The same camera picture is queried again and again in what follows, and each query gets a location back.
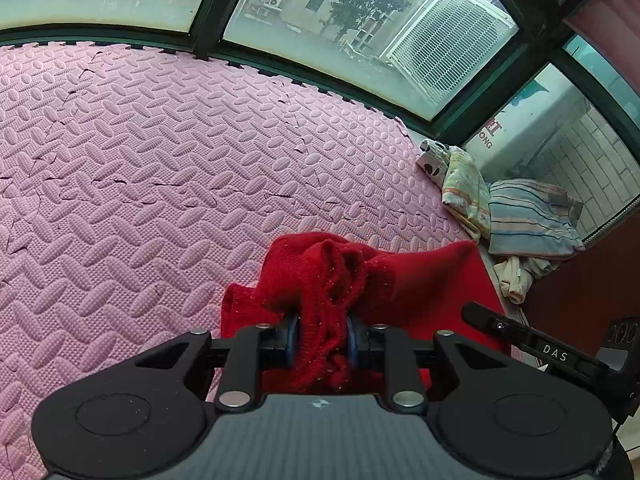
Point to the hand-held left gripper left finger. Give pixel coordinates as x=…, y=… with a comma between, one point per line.
x=291, y=332

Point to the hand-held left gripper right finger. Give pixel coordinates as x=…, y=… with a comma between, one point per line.
x=352, y=340

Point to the red pants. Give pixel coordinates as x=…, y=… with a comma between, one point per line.
x=415, y=290

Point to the brown wooden cabinet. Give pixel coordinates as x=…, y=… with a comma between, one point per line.
x=590, y=280

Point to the beige crumpled garment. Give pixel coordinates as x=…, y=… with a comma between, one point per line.
x=517, y=275

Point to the striped folded cloth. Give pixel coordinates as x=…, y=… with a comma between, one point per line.
x=530, y=220

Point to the pastel floral folded cloth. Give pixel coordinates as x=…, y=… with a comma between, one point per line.
x=467, y=195

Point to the white black-printed cloth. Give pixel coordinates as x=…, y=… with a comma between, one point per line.
x=432, y=162

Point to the pink foam floor mat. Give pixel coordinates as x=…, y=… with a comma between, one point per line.
x=150, y=160

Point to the white metal grille cage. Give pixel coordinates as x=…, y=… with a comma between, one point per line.
x=450, y=35

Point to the pink curtain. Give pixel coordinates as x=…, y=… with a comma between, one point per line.
x=605, y=10

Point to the dark green window frame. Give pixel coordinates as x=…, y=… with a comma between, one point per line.
x=207, y=35

